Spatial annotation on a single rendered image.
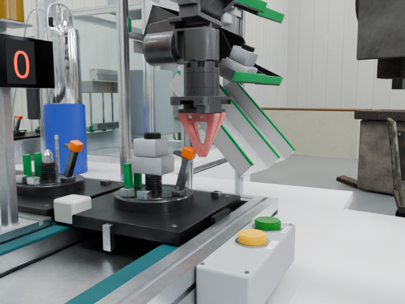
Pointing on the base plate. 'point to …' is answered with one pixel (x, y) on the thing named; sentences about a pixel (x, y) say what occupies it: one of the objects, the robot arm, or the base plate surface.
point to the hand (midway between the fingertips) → (202, 152)
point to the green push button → (267, 223)
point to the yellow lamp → (12, 10)
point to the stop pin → (108, 237)
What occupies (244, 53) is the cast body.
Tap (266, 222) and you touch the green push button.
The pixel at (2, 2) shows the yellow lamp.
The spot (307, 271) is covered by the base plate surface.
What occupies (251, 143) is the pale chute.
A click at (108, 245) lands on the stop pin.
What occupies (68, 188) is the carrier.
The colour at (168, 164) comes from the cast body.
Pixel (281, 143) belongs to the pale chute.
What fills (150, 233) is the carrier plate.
